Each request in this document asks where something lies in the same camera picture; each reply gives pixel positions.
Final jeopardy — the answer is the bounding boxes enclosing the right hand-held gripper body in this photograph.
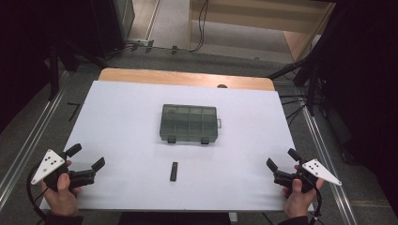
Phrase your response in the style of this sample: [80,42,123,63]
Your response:
[272,157,343,194]

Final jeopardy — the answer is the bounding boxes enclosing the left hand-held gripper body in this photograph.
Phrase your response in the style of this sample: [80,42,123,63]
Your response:
[30,148,96,192]

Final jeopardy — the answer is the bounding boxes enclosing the small black stick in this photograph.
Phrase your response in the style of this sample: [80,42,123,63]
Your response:
[169,161,179,183]

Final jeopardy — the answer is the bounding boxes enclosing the grey transparent compartment box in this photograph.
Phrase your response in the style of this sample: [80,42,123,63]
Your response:
[159,103,222,145]

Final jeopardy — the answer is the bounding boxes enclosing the person's left hand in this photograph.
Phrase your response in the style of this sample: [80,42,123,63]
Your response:
[40,159,83,218]

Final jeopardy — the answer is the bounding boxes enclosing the person's right hand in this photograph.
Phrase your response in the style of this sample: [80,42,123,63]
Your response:
[282,164,325,219]

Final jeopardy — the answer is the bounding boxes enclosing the white table mat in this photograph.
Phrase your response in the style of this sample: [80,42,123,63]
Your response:
[39,80,314,213]

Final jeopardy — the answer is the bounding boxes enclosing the black metal stand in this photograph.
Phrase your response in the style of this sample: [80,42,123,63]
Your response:
[267,46,329,117]
[43,38,109,101]

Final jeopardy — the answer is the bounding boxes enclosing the wooden table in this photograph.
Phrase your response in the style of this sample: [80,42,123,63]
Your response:
[98,67,276,92]

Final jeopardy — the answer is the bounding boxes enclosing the power strip with plugs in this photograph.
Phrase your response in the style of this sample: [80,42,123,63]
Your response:
[126,38,179,54]

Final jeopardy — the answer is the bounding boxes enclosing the dark cabinet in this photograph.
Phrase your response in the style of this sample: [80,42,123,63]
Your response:
[90,0,136,59]

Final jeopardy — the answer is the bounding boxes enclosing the light wooden shelf unit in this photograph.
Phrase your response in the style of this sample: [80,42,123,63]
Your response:
[187,0,336,63]

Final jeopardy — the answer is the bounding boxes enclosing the metal floor rail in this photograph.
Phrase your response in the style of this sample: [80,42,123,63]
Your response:
[297,90,359,225]
[0,69,70,204]

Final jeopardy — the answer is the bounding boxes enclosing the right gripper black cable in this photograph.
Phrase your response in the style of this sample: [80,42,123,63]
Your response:
[308,187,324,225]

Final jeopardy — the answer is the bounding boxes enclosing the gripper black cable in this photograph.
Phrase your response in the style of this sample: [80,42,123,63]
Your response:
[26,162,51,225]
[308,187,324,225]

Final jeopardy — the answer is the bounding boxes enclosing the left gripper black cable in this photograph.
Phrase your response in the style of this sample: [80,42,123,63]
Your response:
[26,162,51,225]

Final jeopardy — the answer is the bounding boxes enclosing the black floor cables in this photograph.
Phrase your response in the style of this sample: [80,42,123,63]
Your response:
[279,93,317,128]

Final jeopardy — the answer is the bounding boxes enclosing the hanging black cable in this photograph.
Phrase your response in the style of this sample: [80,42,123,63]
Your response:
[187,0,210,53]

